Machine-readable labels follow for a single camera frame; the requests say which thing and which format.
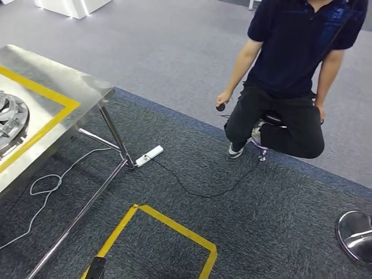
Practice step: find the small black round button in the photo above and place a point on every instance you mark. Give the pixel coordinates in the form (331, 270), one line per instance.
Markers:
(220, 107)

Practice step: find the white power strip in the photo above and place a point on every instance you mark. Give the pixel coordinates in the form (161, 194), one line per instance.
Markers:
(149, 156)

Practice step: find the stainless steel workbench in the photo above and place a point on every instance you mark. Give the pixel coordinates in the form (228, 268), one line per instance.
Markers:
(72, 88)

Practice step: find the yellow tape outline on workbench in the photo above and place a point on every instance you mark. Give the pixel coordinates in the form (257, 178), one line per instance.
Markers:
(43, 90)

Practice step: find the crinkled yellow floor tape outline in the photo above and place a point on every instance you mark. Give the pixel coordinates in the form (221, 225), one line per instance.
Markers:
(174, 227)

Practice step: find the chrome stanchion with round base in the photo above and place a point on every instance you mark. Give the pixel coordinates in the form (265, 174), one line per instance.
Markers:
(355, 238)

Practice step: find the white lit display blocks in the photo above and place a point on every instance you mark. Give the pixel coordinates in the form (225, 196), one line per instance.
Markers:
(72, 7)

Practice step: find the person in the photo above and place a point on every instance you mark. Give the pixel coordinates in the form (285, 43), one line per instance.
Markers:
(290, 46)

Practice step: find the grey plastic wheel hubcap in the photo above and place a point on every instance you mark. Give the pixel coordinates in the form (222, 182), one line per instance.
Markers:
(11, 115)

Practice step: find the black stool with chrome base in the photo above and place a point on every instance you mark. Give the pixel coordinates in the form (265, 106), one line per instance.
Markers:
(262, 152)

